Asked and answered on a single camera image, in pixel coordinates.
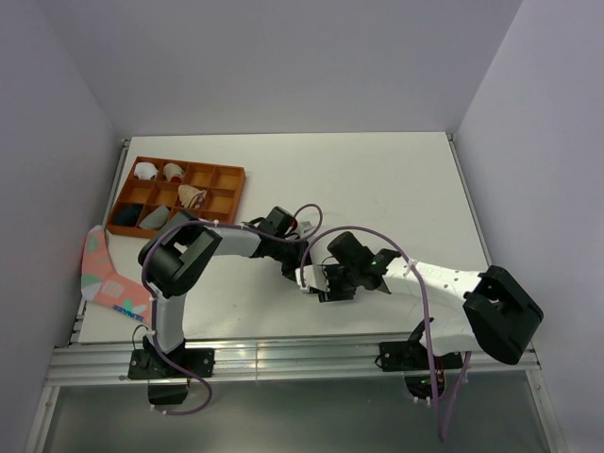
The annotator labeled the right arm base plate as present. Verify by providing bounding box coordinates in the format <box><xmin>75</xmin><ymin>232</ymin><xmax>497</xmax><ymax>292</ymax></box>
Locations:
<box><xmin>375</xmin><ymin>341</ymin><xmax>462</xmax><ymax>400</ymax></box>

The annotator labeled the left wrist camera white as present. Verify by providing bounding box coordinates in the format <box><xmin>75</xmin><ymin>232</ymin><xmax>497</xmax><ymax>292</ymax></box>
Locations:
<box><xmin>294</xmin><ymin>221</ymin><xmax>315</xmax><ymax>239</ymax></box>

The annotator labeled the pink patterned sock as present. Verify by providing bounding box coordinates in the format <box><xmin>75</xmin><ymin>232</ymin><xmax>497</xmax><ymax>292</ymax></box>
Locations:
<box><xmin>80</xmin><ymin>226</ymin><xmax>151</xmax><ymax>326</ymax></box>

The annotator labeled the tan maroon purple striped sock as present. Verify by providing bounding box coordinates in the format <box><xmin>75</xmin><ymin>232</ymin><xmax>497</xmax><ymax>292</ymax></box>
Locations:
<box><xmin>177</xmin><ymin>184</ymin><xmax>207</xmax><ymax>210</ymax></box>

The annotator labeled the aluminium front rail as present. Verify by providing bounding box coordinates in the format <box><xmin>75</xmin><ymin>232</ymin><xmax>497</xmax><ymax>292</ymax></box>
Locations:
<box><xmin>25</xmin><ymin>333</ymin><xmax>568</xmax><ymax>452</ymax></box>

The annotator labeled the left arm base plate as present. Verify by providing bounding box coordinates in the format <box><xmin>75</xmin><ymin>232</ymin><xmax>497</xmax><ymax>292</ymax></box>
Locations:
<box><xmin>127</xmin><ymin>344</ymin><xmax>214</xmax><ymax>407</ymax></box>

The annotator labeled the grey rolled sock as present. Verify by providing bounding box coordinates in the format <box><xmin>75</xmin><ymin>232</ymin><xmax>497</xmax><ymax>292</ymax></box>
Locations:
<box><xmin>139</xmin><ymin>206</ymin><xmax>170</xmax><ymax>230</ymax></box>

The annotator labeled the orange compartment tray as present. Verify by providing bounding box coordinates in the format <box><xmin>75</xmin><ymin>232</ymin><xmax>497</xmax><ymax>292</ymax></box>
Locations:
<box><xmin>106</xmin><ymin>157</ymin><xmax>246</xmax><ymax>239</ymax></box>

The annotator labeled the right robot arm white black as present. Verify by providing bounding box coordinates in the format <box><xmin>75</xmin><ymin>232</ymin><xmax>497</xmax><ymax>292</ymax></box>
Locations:
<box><xmin>298</xmin><ymin>232</ymin><xmax>544</xmax><ymax>368</ymax></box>

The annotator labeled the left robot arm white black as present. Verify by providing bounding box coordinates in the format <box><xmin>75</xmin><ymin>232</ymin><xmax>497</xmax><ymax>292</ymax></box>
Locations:
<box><xmin>138</xmin><ymin>207</ymin><xmax>311</xmax><ymax>377</ymax></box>

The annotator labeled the beige red rolled sock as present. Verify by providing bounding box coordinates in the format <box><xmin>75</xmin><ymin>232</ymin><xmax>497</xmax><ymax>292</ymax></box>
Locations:
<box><xmin>163</xmin><ymin>162</ymin><xmax>185</xmax><ymax>184</ymax></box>

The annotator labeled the white rolled sock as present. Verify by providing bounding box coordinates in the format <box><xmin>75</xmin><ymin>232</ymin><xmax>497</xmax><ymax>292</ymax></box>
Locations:
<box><xmin>133</xmin><ymin>161</ymin><xmax>159</xmax><ymax>180</ymax></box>

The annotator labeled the dark teal rolled sock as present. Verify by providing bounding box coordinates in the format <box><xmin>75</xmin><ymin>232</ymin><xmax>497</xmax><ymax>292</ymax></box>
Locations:
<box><xmin>113</xmin><ymin>204</ymin><xmax>143</xmax><ymax>227</ymax></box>

